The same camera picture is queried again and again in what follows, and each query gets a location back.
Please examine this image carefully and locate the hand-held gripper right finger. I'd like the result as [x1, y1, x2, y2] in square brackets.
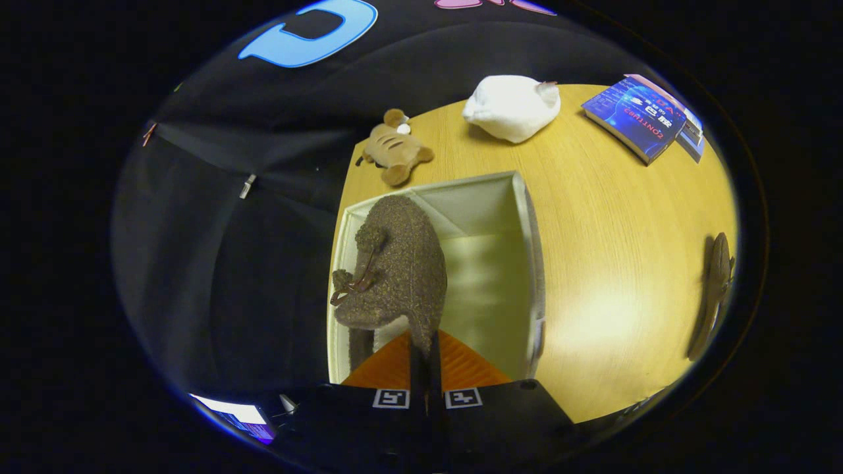
[429, 330, 582, 474]

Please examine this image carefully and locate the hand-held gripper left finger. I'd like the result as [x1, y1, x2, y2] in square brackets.
[277, 331, 429, 474]

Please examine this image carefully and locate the grey fabric storage box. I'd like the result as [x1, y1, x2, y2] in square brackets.
[326, 170, 547, 386]

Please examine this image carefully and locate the brown fuzzy shoe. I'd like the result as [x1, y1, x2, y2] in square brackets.
[329, 194, 449, 373]
[687, 232, 736, 361]

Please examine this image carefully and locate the computer monitor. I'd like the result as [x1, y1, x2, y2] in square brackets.
[190, 393, 276, 443]

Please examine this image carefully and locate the black backdrop cloth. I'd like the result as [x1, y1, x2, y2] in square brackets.
[112, 0, 659, 422]

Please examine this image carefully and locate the brown striped plush toy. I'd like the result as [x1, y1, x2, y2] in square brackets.
[356, 109, 435, 187]

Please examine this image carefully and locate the white plush toy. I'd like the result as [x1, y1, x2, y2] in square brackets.
[461, 74, 562, 144]

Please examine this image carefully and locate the light blue book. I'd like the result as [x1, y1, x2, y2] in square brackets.
[675, 128, 705, 163]

